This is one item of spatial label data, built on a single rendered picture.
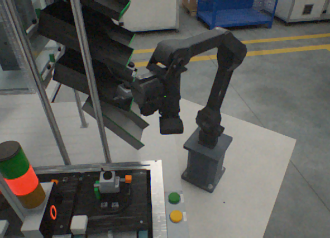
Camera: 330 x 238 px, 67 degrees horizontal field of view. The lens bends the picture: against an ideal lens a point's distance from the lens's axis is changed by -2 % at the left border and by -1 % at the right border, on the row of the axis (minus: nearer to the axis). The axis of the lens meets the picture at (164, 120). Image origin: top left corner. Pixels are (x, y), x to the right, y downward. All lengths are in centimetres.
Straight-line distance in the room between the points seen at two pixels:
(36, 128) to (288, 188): 192
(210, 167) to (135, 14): 401
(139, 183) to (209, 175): 27
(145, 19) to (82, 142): 372
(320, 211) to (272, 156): 112
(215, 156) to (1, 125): 115
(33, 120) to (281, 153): 130
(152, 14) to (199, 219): 415
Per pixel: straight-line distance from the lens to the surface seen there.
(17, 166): 53
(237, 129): 138
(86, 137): 134
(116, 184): 87
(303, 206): 230
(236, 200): 109
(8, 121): 162
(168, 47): 61
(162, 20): 486
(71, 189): 100
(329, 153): 283
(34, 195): 60
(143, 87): 59
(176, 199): 92
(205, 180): 106
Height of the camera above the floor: 174
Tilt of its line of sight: 40 degrees down
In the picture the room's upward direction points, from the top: straight up
